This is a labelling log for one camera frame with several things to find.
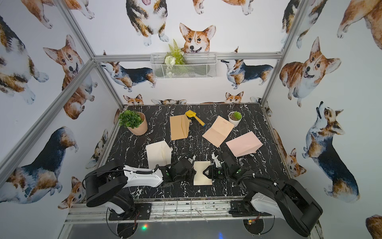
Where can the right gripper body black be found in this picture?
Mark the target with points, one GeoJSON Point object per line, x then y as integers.
{"type": "Point", "coordinates": [215, 171]}

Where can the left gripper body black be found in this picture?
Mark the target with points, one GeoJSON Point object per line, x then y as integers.
{"type": "Point", "coordinates": [187, 167]}

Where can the cream letter paper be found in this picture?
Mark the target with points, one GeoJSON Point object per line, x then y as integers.
{"type": "Point", "coordinates": [218, 132]}
{"type": "Point", "coordinates": [200, 179]}

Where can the white cream envelope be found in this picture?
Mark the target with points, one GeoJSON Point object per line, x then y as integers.
{"type": "Point", "coordinates": [158, 153]}

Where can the pink envelope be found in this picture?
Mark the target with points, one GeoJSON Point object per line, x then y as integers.
{"type": "Point", "coordinates": [244, 144]}

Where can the brown kraft envelope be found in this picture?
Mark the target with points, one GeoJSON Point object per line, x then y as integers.
{"type": "Point", "coordinates": [179, 127]}

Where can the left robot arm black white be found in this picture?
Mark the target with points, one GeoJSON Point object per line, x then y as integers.
{"type": "Point", "coordinates": [104, 185]}

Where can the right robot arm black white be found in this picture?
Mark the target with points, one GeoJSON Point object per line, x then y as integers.
{"type": "Point", "coordinates": [285, 199]}

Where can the small plant in white pot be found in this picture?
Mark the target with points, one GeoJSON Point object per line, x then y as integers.
{"type": "Point", "coordinates": [235, 118]}

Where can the yellow toy shovel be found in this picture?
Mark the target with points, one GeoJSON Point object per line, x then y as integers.
{"type": "Point", "coordinates": [191, 114]}

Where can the green plant in terracotta pot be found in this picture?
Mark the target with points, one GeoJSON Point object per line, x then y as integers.
{"type": "Point", "coordinates": [133, 121]}

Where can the fern and white flower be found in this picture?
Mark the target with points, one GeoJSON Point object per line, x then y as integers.
{"type": "Point", "coordinates": [174, 61]}

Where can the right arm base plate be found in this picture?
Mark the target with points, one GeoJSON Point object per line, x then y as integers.
{"type": "Point", "coordinates": [239, 208]}

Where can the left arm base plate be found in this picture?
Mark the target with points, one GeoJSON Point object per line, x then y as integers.
{"type": "Point", "coordinates": [140, 211]}

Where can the white wire wall basket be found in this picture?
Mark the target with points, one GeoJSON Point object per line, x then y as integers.
{"type": "Point", "coordinates": [190, 65]}

